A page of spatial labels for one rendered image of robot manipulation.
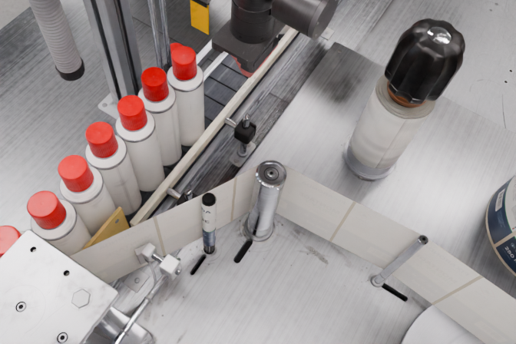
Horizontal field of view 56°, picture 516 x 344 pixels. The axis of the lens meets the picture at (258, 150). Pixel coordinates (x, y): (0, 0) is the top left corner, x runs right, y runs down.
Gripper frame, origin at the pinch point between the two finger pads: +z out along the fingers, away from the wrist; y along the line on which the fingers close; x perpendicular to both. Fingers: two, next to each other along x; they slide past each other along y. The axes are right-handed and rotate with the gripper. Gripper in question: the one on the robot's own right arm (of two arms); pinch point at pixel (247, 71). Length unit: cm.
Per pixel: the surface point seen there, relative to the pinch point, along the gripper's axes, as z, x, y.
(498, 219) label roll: 10.0, -43.4, 5.4
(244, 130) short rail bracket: 9.8, -2.5, -3.6
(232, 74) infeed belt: 13.7, 7.2, 7.6
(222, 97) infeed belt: 13.7, 5.7, 2.1
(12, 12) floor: 101, 137, 41
